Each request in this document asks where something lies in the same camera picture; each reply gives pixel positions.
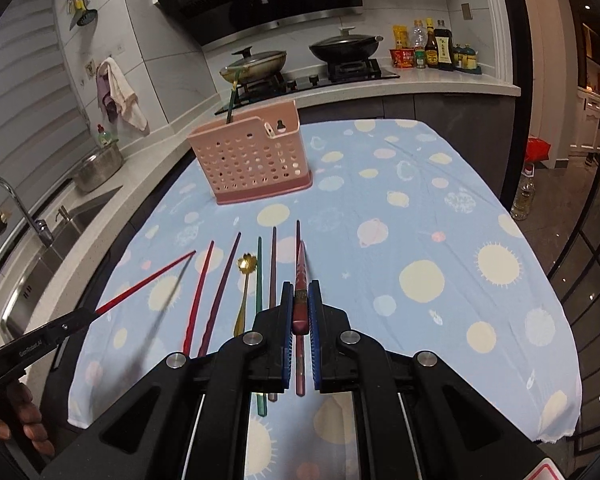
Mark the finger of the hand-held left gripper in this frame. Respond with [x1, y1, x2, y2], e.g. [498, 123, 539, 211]
[40, 308, 101, 348]

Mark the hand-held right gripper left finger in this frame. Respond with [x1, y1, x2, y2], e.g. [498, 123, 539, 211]
[37, 281, 297, 480]

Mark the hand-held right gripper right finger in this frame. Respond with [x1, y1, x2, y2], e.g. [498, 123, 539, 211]
[306, 280, 568, 480]

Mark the patterned red chopstick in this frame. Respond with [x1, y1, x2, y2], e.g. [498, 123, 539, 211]
[292, 241, 311, 337]

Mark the green chopstick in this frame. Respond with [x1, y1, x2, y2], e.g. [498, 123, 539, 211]
[226, 70, 240, 126]
[255, 236, 269, 418]

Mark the brown chopstick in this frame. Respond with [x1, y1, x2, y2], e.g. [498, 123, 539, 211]
[268, 226, 279, 403]

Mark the dark red chopstick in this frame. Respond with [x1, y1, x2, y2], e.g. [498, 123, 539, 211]
[294, 220, 306, 397]
[197, 231, 243, 359]

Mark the gold flower spoon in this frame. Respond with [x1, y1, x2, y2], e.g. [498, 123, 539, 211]
[232, 254, 253, 338]

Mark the pink perforated utensil basket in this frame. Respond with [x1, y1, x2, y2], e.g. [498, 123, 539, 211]
[187, 99, 313, 206]

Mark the person's left hand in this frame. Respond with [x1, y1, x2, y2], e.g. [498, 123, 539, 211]
[0, 382, 56, 458]

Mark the steel sink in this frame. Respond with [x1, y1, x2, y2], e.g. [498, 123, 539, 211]
[0, 200, 111, 341]

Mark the steel faucet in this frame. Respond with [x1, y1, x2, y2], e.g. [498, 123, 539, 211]
[0, 176, 56, 248]

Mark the steel bowl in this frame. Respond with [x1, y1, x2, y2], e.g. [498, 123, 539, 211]
[70, 142, 125, 193]

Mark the blue planet print tablecloth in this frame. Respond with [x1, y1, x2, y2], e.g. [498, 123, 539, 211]
[67, 119, 583, 480]

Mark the purple cloth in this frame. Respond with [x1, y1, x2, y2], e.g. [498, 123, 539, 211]
[96, 62, 118, 123]

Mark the beige towel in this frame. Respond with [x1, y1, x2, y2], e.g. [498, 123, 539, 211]
[100, 57, 150, 133]

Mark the cooking oil bottle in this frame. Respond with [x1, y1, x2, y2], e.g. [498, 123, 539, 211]
[510, 162, 537, 221]

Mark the black gas stove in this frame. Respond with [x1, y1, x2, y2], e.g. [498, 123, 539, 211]
[214, 58, 402, 116]

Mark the olive wok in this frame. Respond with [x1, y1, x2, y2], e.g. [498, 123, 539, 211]
[219, 55, 288, 85]

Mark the glass lid of olive wok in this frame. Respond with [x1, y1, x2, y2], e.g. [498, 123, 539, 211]
[221, 46, 287, 72]

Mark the black wok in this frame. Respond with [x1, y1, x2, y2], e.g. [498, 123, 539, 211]
[309, 35, 384, 63]

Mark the red bag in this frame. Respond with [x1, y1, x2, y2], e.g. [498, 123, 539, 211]
[525, 136, 552, 163]

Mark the glass lid of black wok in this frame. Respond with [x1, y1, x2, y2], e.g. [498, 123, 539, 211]
[311, 26, 376, 48]

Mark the brown sauce bottle yellow label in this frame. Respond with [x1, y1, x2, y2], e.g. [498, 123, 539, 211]
[425, 18, 441, 69]

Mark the dark soy sauce bottle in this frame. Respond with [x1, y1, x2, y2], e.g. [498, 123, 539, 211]
[435, 20, 455, 71]

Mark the white cabinet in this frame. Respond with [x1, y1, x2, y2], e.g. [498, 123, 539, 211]
[575, 85, 600, 151]

